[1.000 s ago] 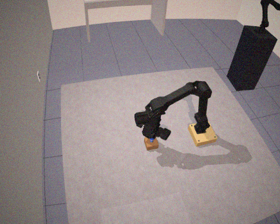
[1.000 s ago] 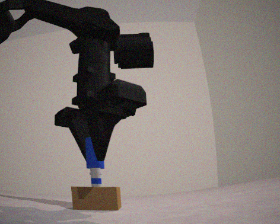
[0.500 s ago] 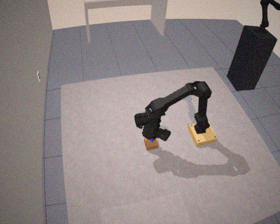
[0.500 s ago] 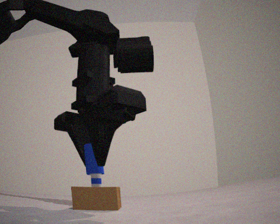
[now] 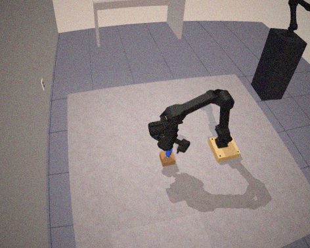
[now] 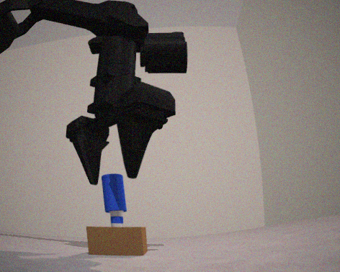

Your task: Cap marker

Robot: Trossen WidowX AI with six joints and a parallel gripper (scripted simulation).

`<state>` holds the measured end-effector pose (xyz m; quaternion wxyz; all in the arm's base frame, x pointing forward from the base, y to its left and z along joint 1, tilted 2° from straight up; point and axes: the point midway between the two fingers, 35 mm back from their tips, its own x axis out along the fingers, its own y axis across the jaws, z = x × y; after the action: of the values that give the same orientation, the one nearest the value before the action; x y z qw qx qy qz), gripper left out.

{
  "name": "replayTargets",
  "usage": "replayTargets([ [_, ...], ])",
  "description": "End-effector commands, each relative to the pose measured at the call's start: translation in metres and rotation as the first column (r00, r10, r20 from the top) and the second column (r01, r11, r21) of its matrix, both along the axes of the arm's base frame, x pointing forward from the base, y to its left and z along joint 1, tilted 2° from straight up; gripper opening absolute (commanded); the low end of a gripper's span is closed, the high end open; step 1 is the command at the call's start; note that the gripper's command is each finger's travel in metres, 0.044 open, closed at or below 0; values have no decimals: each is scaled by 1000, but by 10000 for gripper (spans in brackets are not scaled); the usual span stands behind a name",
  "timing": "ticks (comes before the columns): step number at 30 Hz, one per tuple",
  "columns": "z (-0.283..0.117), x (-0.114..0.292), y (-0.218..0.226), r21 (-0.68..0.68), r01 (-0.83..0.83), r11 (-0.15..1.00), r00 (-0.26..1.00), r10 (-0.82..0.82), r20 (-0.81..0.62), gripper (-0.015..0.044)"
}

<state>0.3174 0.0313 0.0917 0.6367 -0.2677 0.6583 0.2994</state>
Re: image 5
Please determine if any blue cylinder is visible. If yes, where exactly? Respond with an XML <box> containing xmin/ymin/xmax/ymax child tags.
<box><xmin>166</xmin><ymin>149</ymin><xmax>173</xmax><ymax>157</ymax></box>

